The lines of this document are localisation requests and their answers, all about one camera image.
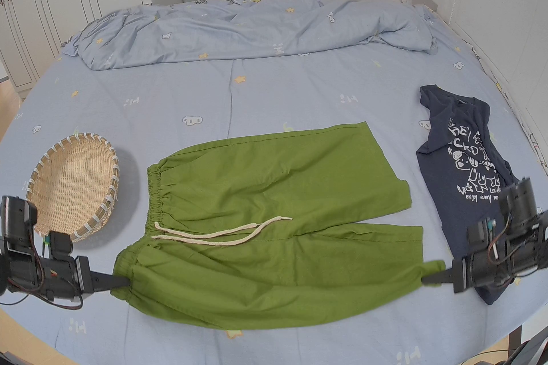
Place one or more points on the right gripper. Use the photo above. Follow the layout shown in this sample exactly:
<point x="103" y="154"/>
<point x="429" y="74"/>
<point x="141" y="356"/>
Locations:
<point x="479" y="269"/>

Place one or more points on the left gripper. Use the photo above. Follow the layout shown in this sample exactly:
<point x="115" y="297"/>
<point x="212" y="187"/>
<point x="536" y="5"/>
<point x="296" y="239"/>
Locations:
<point x="64" y="275"/>

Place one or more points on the green shorts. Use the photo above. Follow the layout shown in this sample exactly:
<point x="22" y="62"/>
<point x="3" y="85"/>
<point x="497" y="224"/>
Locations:
<point x="274" y="192"/>

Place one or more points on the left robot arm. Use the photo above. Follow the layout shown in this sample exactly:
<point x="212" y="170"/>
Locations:
<point x="17" y="252"/>

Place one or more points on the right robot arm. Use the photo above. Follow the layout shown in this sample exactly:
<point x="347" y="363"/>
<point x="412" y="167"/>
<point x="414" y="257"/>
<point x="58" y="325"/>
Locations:
<point x="520" y="205"/>

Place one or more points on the round woven basket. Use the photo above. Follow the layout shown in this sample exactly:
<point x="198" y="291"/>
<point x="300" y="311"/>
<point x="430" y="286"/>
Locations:
<point x="70" y="179"/>

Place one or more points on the bed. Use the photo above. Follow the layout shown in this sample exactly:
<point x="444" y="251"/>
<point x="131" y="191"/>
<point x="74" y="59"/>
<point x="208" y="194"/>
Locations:
<point x="274" y="98"/>

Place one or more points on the dark blue printed T-shirt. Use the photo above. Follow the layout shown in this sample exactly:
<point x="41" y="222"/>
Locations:
<point x="454" y="166"/>

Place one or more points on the pale blue quilt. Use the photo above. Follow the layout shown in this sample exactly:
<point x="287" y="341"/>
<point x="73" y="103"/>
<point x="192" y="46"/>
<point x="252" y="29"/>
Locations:
<point x="239" y="32"/>

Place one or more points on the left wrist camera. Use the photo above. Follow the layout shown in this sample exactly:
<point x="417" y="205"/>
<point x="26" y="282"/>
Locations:
<point x="60" y="245"/>

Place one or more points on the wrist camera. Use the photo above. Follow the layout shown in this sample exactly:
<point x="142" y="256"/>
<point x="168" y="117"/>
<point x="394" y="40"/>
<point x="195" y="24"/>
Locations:
<point x="479" y="233"/>
<point x="60" y="245"/>

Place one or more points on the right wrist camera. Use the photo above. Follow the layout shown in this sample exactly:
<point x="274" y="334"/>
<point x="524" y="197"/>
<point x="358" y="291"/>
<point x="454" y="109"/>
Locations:
<point x="479" y="233"/>

